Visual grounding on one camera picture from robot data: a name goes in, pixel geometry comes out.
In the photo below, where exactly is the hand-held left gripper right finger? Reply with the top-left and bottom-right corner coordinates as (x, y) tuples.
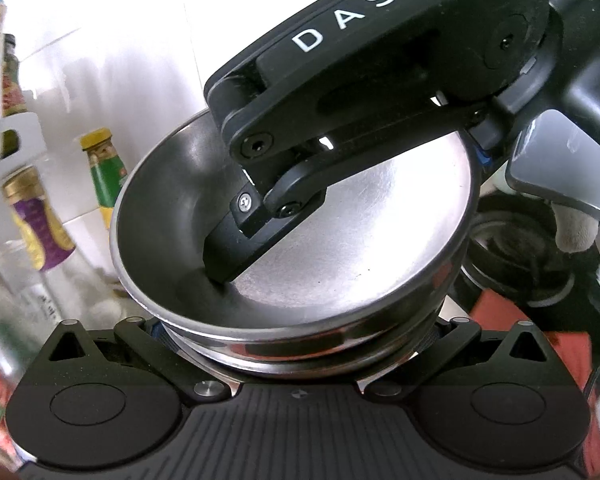
(364, 316), (551, 401)

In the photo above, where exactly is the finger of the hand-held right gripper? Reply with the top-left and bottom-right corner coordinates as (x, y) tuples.
(202, 105), (487, 284)

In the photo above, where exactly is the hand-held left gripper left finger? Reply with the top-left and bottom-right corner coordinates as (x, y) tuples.
(45, 316), (231, 401)

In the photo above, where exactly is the stainless steel bowl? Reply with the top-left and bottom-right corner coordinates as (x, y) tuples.
(122, 260), (462, 382)
(109, 107), (481, 357)

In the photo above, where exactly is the person's right hand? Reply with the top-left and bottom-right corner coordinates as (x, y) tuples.
(554, 202), (600, 282)

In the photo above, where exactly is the red cloth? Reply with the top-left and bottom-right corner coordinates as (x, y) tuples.
(469, 289), (600, 466)

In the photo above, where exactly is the clear glass bottle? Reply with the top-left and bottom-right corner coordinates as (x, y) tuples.
(0, 230), (123, 411)

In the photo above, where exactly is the black round container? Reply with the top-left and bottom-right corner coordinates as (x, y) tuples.
(459, 194), (600, 322)

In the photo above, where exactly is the purple label bottle gold cap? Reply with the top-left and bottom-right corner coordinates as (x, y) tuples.
(0, 165), (77, 274)

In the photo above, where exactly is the green bottle yellow cap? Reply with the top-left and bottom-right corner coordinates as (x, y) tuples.
(80, 129), (132, 223)

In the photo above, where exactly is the white cardboard tag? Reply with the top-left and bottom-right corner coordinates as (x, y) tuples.
(0, 112), (49, 187)

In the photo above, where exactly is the dark bottle red label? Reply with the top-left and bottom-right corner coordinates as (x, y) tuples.
(0, 34), (32, 117)

